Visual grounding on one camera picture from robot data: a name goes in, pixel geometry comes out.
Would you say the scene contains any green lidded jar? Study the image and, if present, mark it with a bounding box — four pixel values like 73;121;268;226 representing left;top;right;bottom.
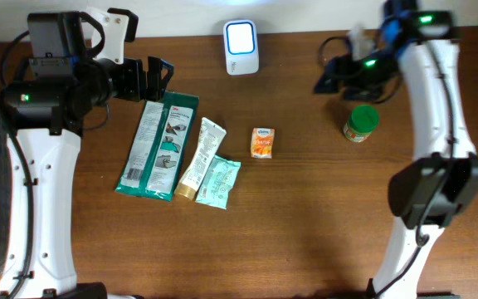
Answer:
343;105;380;143

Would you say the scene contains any dark green wipes pack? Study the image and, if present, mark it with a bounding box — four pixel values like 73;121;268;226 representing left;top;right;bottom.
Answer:
115;92;199;202

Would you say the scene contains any white tube with gold cap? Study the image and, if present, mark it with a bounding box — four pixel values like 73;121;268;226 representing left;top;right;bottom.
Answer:
173;117;227;200

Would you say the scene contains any mint green wipes packet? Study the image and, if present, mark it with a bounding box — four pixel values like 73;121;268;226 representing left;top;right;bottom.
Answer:
195;155;241;209

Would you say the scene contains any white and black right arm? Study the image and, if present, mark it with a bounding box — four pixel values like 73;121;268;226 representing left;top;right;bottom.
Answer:
314;0;478;298

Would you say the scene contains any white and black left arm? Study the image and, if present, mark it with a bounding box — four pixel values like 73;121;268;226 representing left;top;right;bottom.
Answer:
0;8;173;298

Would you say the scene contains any white barcode scanner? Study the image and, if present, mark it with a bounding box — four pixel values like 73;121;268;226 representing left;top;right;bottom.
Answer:
222;20;260;76

